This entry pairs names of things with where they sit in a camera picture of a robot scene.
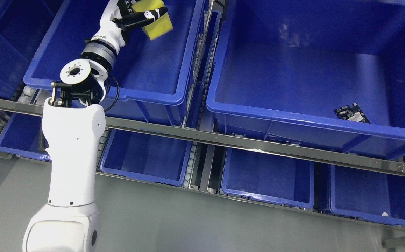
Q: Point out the blue bin middle right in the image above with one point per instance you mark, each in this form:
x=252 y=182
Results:
x=283 y=66

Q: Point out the yellow foam block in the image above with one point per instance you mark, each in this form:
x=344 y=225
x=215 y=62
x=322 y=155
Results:
x=157 y=12

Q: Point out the blue bin lower right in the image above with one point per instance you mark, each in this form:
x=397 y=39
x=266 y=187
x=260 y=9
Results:
x=368 y=195

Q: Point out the blue bin far left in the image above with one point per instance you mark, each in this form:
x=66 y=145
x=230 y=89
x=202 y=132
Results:
x=23 y=25

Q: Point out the black circuit board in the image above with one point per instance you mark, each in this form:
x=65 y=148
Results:
x=351 y=113

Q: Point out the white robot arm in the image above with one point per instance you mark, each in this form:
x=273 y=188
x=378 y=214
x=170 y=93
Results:
x=73 y=121

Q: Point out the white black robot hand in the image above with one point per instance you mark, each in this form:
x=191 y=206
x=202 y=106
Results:
x=117 y=22

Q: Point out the blue bin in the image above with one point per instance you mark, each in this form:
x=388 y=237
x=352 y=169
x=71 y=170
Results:
x=368 y=195
x=283 y=66
x=154 y=76
x=269 y=178
x=146 y=157
x=20 y=136
x=23 y=25

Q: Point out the steel shelf rack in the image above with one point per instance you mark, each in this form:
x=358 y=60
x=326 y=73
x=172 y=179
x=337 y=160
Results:
x=253 y=145

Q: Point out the blue bin middle left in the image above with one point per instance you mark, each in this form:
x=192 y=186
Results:
x=154 y=76

